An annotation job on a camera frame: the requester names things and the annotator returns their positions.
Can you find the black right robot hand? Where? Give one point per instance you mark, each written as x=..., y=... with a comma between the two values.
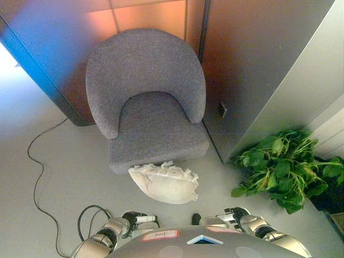
x=232, y=216

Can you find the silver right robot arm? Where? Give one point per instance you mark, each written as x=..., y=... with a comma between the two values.
x=268, y=232

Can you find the black wall outlet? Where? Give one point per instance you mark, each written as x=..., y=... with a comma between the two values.
x=222, y=109

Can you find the grey fabric armchair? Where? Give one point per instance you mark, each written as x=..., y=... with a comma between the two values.
x=150, y=118

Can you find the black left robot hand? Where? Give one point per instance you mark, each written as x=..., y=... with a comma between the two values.
x=134, y=219

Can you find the grey cabinet panel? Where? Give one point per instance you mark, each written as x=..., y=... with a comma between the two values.
x=290, y=80

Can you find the grey robot torso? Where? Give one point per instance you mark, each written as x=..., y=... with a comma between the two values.
x=204, y=244

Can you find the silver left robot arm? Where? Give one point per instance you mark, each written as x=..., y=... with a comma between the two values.
x=104, y=236

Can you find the dark-edged wooden partition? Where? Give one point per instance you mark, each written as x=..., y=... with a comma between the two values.
x=53, y=80

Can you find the white slatted panel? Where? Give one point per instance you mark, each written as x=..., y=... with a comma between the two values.
x=330, y=129

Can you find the black plant pot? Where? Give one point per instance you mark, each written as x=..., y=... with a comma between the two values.
x=328, y=199

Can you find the white fringed pillow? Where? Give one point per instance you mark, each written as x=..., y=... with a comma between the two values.
x=169, y=189

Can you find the green leafy plant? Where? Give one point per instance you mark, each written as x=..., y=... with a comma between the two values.
x=282, y=166

